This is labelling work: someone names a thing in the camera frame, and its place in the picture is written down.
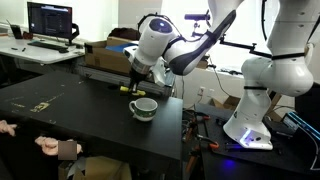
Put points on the black computer monitor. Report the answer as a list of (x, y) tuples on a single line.
[(52, 20)]

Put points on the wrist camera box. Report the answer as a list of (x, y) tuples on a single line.
[(158, 72)]

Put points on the black keyboard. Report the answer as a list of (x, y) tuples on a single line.
[(58, 48)]

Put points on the person's left hand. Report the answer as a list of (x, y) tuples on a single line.
[(7, 128)]

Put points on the large cardboard box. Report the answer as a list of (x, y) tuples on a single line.
[(108, 54)]

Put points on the cardboard box under table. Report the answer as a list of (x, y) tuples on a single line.
[(94, 168)]

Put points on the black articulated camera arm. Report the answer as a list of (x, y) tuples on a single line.
[(206, 18)]

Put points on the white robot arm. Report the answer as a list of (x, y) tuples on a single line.
[(283, 69)]

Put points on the white green ceramic mug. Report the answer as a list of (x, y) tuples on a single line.
[(143, 109)]

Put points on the person's right hand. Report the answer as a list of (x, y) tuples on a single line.
[(53, 147)]

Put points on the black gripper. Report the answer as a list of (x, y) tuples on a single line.
[(135, 79)]

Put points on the orange black clamp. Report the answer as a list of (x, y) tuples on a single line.
[(212, 144)]

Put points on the grey metal platform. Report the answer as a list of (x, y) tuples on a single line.
[(116, 78)]

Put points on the yellow highlighter marker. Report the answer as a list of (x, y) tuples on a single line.
[(125, 89)]

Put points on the white office desk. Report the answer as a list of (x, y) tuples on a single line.
[(20, 48)]

